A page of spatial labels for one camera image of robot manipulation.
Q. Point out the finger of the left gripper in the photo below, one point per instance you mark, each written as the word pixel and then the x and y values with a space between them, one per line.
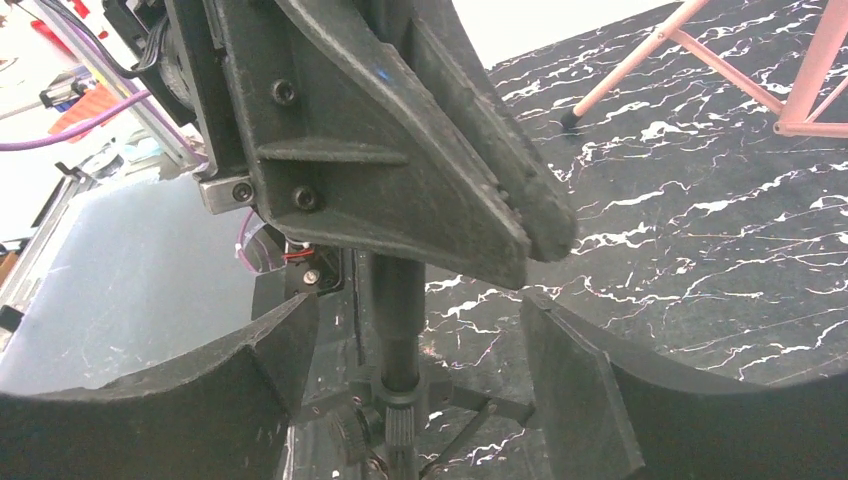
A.
pixel 431 39
pixel 347 148

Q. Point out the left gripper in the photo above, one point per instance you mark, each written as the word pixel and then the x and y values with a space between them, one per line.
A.
pixel 189 83

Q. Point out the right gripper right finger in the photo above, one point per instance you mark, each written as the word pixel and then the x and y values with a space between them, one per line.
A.
pixel 610 408

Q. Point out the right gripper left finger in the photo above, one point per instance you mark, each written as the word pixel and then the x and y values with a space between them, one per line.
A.
pixel 220 411

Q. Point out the black tripod mic stand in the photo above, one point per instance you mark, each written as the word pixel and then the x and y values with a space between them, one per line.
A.
pixel 377 416

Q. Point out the pink music stand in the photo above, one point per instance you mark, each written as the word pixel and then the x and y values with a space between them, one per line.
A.
pixel 796 116

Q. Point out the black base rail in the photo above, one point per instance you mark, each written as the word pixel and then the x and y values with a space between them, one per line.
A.
pixel 286 269

